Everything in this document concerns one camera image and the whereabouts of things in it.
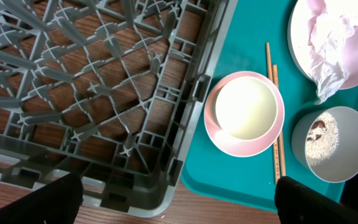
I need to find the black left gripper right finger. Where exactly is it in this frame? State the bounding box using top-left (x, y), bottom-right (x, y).
top-left (274, 176), bottom-right (358, 224)

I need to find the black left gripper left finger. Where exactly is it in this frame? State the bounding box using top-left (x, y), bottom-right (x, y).
top-left (0, 173), bottom-right (83, 224)

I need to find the white rice pile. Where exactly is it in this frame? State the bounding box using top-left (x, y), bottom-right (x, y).
top-left (305, 112), bottom-right (339, 166)

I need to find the grey bowl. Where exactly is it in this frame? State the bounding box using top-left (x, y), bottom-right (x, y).
top-left (291, 106), bottom-right (358, 183)

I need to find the brown food scrap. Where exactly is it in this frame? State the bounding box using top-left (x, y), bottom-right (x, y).
top-left (306, 120), bottom-right (327, 141)

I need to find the cream white cup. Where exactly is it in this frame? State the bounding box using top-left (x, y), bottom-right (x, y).
top-left (214, 76), bottom-right (279, 141)

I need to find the white napkin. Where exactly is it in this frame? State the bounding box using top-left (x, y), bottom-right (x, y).
top-left (306, 0), bottom-right (358, 105)

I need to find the wooden chopstick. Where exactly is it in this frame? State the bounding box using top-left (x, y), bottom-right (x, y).
top-left (265, 42), bottom-right (280, 183)
top-left (272, 65), bottom-right (286, 176)

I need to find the small pink bowl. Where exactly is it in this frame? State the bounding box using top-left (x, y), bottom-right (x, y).
top-left (204, 72), bottom-right (285, 157)

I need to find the grey plastic dish rack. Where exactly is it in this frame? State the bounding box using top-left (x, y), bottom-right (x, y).
top-left (0, 1), bottom-right (237, 218)

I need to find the large pink plate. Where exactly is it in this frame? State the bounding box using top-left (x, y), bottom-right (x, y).
top-left (287, 0), bottom-right (358, 90)

